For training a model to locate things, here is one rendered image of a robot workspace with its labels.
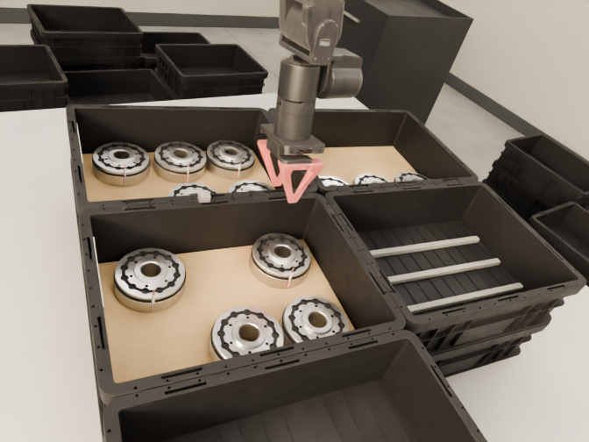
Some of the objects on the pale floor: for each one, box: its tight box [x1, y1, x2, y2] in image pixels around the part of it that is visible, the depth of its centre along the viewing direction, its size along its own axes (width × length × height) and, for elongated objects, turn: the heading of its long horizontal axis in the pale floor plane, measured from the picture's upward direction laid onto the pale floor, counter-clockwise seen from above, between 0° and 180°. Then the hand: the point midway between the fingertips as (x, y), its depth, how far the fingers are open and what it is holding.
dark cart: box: [335, 0, 473, 125], centre depth 255 cm, size 62×45×90 cm
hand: (284, 188), depth 75 cm, fingers open, 6 cm apart
